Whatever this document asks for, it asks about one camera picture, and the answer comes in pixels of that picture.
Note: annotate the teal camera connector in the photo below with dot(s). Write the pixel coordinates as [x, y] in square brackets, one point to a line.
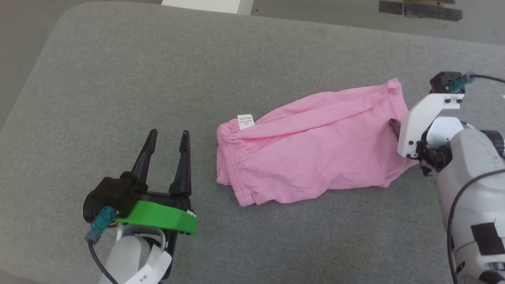
[461, 81]
[100, 225]

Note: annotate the white box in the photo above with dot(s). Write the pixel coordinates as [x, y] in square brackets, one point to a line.
[205, 4]

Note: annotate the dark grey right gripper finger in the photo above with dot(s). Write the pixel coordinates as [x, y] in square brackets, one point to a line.
[394, 126]

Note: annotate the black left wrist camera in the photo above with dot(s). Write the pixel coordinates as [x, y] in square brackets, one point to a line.
[110, 193]

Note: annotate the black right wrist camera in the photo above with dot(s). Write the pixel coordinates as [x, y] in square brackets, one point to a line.
[444, 81]

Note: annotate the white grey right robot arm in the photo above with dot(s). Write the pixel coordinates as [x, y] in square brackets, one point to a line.
[473, 189]

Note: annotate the grey fabric sofa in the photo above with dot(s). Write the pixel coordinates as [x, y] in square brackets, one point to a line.
[118, 79]

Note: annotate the teal right camera connector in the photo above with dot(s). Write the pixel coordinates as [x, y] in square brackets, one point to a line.
[461, 81]

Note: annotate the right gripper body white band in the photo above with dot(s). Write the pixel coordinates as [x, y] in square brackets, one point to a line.
[418, 122]

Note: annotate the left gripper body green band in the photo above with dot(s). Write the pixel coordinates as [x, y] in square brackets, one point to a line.
[161, 217]

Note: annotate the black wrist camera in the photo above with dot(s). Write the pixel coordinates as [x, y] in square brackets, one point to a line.
[444, 81]
[110, 193]

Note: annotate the pink shorts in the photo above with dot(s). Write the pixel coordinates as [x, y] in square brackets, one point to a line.
[315, 150]

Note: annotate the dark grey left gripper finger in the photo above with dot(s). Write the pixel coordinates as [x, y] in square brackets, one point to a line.
[182, 165]
[145, 157]

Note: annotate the teal left camera connector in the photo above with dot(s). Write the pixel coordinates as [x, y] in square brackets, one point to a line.
[100, 225]

